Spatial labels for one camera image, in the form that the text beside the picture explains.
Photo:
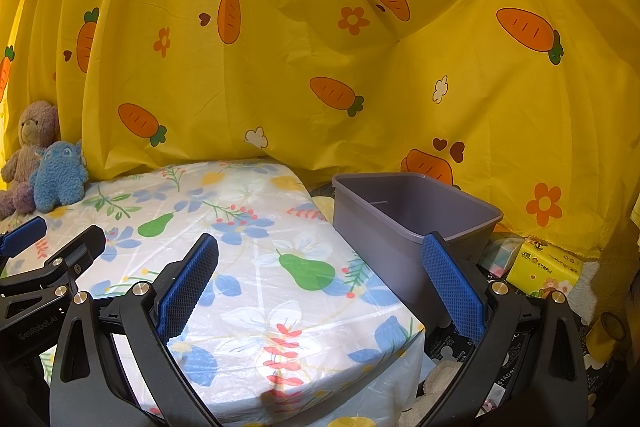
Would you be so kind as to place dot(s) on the floral plastic tablecloth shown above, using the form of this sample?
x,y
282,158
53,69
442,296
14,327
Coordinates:
x,y
280,307

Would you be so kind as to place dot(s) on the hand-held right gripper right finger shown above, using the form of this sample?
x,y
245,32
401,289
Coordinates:
x,y
452,287

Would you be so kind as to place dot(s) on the yellow tissue pack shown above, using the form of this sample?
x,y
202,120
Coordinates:
x,y
545,267

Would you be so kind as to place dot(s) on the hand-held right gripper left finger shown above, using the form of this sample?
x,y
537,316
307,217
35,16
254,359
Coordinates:
x,y
190,287

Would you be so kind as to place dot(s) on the grey plastic bin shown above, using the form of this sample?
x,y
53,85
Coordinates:
x,y
380,227

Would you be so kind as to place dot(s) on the pastel tissue pack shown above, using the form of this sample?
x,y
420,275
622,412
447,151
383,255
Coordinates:
x,y
500,257

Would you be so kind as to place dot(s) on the blue plush toy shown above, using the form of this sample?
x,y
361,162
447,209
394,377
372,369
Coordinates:
x,y
57,177

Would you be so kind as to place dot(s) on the beige fluffy cloth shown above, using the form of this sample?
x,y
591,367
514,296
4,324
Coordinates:
x,y
440,382

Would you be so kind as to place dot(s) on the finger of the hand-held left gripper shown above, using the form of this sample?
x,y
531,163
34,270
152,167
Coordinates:
x,y
22,232
85,242

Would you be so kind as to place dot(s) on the white fluffy cloth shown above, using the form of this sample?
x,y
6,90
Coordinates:
x,y
590,287

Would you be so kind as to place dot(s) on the yellow cup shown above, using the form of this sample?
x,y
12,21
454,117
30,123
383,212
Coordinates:
x,y
607,332

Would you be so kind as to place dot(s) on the yellow carrot print curtain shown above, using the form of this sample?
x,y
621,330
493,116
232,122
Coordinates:
x,y
320,57

